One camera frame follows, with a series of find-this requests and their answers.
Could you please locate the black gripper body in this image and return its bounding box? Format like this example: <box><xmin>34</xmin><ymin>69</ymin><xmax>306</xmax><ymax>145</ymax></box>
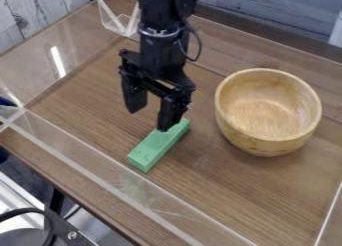
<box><xmin>118</xmin><ymin>26</ymin><xmax>195</xmax><ymax>98</ymax></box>

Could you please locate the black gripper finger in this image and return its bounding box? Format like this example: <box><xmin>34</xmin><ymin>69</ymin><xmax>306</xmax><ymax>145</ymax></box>
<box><xmin>156</xmin><ymin>94</ymin><xmax>191</xmax><ymax>132</ymax></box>
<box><xmin>120</xmin><ymin>70</ymin><xmax>147</xmax><ymax>114</ymax></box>

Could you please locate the green rectangular block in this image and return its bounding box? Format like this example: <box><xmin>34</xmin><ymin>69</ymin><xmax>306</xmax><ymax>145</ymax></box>
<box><xmin>126</xmin><ymin>118</ymin><xmax>189</xmax><ymax>173</ymax></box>

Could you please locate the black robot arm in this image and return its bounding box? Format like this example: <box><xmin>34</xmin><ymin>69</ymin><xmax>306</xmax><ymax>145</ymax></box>
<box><xmin>118</xmin><ymin>0</ymin><xmax>196</xmax><ymax>132</ymax></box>

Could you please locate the brown wooden bowl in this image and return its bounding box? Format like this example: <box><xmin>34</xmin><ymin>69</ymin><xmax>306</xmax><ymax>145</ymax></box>
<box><xmin>215</xmin><ymin>68</ymin><xmax>322</xmax><ymax>157</ymax></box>

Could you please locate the black table leg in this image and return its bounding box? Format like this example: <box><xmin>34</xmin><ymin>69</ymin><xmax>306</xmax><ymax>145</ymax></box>
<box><xmin>49</xmin><ymin>189</ymin><xmax>65</xmax><ymax>214</ymax></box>

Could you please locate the clear acrylic corner bracket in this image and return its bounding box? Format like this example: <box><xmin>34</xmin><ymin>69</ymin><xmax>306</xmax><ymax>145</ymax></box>
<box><xmin>97</xmin><ymin>0</ymin><xmax>140</xmax><ymax>37</ymax></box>

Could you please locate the clear acrylic tray wall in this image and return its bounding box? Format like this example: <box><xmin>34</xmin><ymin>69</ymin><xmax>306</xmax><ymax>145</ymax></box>
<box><xmin>0</xmin><ymin>4</ymin><xmax>342</xmax><ymax>246</ymax></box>

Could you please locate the black cable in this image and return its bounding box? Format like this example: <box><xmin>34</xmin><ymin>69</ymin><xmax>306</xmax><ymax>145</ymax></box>
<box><xmin>0</xmin><ymin>207</ymin><xmax>57</xmax><ymax>246</ymax></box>

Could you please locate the black metal table bracket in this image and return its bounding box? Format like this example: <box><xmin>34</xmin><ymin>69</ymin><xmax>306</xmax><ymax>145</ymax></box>
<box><xmin>41</xmin><ymin>210</ymin><xmax>98</xmax><ymax>246</ymax></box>

